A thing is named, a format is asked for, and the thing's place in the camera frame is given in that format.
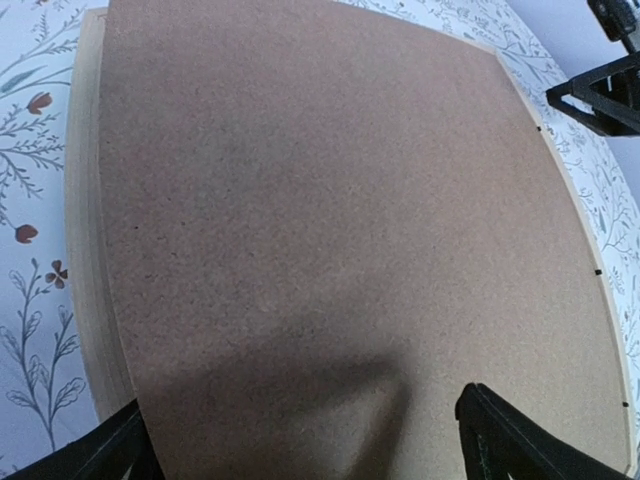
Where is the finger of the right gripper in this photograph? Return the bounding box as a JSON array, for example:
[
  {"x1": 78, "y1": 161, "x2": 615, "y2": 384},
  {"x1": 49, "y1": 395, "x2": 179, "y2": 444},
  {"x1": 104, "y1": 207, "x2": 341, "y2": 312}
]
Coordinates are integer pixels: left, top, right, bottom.
[{"x1": 546, "y1": 52, "x2": 639, "y2": 136}]

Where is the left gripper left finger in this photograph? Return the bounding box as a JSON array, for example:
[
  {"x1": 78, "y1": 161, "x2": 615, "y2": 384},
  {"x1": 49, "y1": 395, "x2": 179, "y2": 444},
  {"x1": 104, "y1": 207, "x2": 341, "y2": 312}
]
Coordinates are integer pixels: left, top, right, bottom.
[{"x1": 9, "y1": 400, "x2": 163, "y2": 480}]

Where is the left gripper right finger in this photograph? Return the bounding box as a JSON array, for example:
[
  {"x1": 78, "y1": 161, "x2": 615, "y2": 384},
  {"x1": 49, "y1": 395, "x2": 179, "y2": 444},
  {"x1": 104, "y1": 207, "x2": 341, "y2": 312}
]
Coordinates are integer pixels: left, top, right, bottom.
[{"x1": 455, "y1": 383, "x2": 625, "y2": 480}]

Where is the wooden picture frame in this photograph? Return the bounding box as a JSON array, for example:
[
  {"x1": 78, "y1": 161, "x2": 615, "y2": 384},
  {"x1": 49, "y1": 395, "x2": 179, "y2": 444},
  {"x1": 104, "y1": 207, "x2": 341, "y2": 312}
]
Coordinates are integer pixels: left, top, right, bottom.
[{"x1": 63, "y1": 7, "x2": 632, "y2": 474}]

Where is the brown backing board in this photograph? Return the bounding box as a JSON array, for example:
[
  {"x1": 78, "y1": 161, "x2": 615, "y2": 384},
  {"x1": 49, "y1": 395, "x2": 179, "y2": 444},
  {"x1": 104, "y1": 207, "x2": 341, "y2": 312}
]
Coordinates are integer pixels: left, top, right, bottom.
[{"x1": 97, "y1": 0, "x2": 629, "y2": 480}]

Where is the floral tablecloth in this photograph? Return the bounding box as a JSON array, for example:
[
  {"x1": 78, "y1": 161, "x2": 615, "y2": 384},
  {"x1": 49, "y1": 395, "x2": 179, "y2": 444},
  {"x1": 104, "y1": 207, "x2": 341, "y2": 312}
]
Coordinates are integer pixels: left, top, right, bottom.
[{"x1": 1, "y1": 1, "x2": 639, "y2": 476}]

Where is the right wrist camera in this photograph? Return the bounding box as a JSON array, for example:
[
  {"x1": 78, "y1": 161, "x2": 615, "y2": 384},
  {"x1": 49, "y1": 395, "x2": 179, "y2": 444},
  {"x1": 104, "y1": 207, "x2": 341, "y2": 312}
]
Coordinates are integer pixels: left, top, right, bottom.
[{"x1": 587, "y1": 0, "x2": 639, "y2": 53}]

